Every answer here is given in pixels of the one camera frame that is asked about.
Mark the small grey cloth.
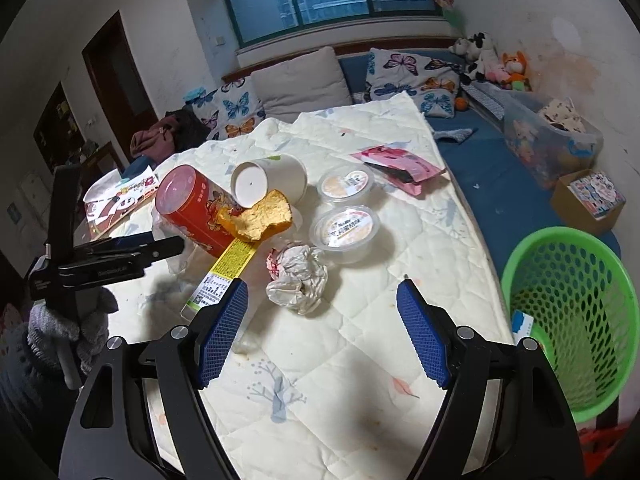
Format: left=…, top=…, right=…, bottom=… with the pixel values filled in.
left=432, top=127, right=476, bottom=146

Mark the large butterfly print pillow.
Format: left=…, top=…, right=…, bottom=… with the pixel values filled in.
left=364, top=47, right=463, bottom=118

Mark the pink bag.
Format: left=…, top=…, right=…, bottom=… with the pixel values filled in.
left=130, top=115, right=178, bottom=161

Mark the person's left hand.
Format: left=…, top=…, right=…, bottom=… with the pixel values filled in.
left=27, top=287, right=118, bottom=376

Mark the orange fox plush toy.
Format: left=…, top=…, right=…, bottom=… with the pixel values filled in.
left=500, top=51, right=531, bottom=92

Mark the cow plush toy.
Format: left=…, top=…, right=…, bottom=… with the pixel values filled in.
left=448, top=31, right=501, bottom=86

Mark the pink snack packet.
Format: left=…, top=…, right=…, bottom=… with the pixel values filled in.
left=350, top=144, right=447, bottom=197

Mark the white paper cup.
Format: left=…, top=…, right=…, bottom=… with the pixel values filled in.
left=230, top=154, right=308, bottom=209

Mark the clear pudding cup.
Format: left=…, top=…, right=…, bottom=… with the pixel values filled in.
left=308, top=205, right=381, bottom=265
left=316, top=164, right=376, bottom=204

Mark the green plastic basket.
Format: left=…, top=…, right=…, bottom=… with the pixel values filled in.
left=501, top=226, right=635, bottom=423

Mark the red cylindrical snack can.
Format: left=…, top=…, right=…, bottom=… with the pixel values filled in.
left=155, top=164, right=251, bottom=256

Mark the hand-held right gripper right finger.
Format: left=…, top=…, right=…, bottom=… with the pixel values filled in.
left=396, top=277, right=586, bottom=480

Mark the black cloth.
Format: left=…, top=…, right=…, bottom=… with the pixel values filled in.
left=172, top=109, right=211, bottom=153

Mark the blue seat cushion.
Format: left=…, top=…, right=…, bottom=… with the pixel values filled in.
left=340, top=50, right=621, bottom=281

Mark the person's left forearm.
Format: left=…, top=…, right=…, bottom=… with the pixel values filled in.
left=0, top=320, right=83, bottom=466

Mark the dark wooden door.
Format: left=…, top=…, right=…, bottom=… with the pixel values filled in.
left=82, top=10, right=158, bottom=161

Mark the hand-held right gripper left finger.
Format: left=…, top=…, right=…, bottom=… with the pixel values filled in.
left=59, top=277, right=249, bottom=480

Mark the red plastic stool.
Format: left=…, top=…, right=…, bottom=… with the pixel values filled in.
left=575, top=422, right=636, bottom=480

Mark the grey pillow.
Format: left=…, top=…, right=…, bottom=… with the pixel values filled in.
left=249, top=46, right=353, bottom=123

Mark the white quilted blanket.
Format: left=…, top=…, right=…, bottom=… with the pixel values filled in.
left=82, top=92, right=516, bottom=480

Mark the cardboard box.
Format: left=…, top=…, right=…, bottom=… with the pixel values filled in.
left=550, top=169, right=627, bottom=236

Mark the small butterfly print pillow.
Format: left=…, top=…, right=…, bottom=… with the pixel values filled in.
left=192, top=76, right=266, bottom=141

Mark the pink plush toy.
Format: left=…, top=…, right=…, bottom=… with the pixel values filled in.
left=484, top=62, right=511, bottom=86

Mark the white paper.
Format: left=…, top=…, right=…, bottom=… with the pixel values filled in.
left=265, top=242, right=329, bottom=316

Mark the dark wall board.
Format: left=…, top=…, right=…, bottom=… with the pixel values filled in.
left=34, top=81, right=81, bottom=176

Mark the yellow label wrapper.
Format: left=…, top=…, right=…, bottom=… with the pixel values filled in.
left=181, top=239, right=258, bottom=321

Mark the clear plastic storage box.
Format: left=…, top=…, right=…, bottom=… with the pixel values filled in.
left=502, top=92, right=605, bottom=188

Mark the computer keyboard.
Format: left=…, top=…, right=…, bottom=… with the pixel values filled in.
left=460, top=82, right=506, bottom=121

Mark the white and blue packet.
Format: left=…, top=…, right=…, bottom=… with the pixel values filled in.
left=511, top=310, right=536, bottom=346

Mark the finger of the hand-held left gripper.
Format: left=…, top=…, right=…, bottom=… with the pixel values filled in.
left=59, top=236, right=186, bottom=288

